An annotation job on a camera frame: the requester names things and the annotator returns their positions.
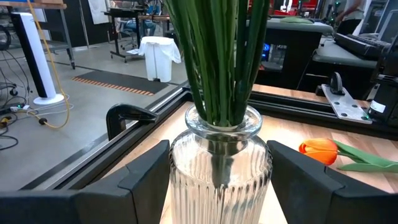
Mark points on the white hanging cloth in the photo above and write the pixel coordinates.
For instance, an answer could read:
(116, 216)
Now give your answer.
(98, 12)

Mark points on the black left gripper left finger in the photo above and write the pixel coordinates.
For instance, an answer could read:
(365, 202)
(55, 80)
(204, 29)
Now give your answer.
(93, 202)

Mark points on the grey side table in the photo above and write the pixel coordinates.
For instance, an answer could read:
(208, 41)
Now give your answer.
(298, 28)

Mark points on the black mat with orange stripes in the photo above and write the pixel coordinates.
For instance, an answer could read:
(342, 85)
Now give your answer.
(124, 81)

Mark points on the black aluminium table frame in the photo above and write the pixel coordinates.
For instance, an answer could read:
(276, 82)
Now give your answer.
(295, 109)

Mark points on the white tower fan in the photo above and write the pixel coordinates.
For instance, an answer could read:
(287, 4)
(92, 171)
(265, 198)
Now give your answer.
(34, 56)

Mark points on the white trash bin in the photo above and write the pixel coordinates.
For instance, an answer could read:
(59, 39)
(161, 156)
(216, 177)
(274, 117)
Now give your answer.
(158, 62)

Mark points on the ribbed clear glass vase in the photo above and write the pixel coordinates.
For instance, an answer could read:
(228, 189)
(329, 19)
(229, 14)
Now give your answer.
(217, 186)

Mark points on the wooden top workbench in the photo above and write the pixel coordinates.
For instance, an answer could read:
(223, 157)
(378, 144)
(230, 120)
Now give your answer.
(31, 5)

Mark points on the person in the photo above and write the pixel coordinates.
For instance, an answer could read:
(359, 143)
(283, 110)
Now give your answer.
(351, 18)

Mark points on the black knob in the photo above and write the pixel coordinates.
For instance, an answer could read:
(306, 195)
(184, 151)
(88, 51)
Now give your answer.
(336, 84)

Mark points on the black framed desk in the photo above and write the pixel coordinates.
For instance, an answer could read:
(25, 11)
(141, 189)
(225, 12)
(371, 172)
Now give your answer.
(124, 12)

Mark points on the black clamp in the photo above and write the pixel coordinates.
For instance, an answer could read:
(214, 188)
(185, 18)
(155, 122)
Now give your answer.
(116, 121)

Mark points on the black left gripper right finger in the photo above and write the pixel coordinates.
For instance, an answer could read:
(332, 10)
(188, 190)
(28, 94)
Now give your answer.
(326, 202)

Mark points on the white power strip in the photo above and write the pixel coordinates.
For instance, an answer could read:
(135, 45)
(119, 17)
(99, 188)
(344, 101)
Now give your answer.
(20, 108)

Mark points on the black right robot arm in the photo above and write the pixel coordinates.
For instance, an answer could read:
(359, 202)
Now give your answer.
(385, 93)

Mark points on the grey keyboard desk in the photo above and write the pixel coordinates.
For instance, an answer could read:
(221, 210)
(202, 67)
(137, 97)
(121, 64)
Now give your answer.
(335, 56)

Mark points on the silver metal plate with holes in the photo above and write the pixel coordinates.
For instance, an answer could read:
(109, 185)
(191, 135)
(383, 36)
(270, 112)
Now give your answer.
(345, 105)

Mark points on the loose green leaf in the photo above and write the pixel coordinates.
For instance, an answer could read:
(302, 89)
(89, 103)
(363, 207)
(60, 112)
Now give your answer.
(297, 20)

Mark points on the black computer with blue light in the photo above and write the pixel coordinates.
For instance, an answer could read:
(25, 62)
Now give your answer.
(265, 51)

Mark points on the black backlit keyboard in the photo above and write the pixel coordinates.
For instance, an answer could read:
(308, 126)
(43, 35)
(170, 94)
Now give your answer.
(357, 45)

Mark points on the orange artificial tulip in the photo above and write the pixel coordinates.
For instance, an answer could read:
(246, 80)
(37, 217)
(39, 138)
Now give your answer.
(320, 151)

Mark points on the blue office chair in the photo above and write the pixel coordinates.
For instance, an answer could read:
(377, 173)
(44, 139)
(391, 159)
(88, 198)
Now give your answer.
(146, 26)

